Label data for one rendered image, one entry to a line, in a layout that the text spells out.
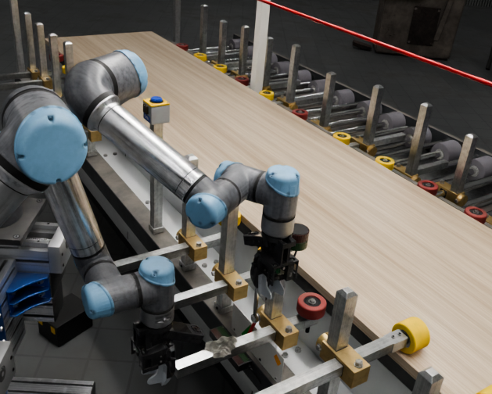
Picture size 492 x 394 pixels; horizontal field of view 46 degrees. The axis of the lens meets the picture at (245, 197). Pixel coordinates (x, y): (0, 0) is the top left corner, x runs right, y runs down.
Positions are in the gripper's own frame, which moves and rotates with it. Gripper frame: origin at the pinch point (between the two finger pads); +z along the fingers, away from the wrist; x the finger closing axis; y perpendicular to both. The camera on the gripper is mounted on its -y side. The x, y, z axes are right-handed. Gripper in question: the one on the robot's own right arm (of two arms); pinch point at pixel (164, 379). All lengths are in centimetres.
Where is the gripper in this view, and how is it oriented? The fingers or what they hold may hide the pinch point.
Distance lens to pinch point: 148.9
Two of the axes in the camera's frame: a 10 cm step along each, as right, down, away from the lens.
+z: -0.8, 8.7, 4.9
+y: -8.4, 2.0, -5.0
